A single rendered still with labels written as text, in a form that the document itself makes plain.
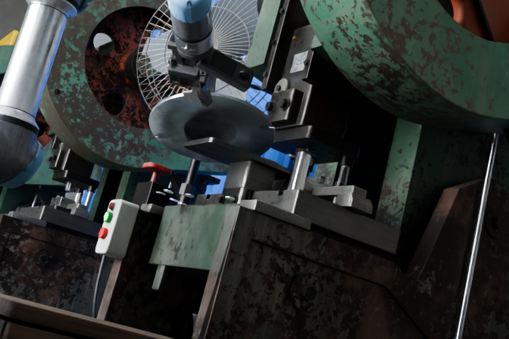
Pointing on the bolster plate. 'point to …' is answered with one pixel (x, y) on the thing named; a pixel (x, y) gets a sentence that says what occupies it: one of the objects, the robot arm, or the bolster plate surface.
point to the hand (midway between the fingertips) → (210, 100)
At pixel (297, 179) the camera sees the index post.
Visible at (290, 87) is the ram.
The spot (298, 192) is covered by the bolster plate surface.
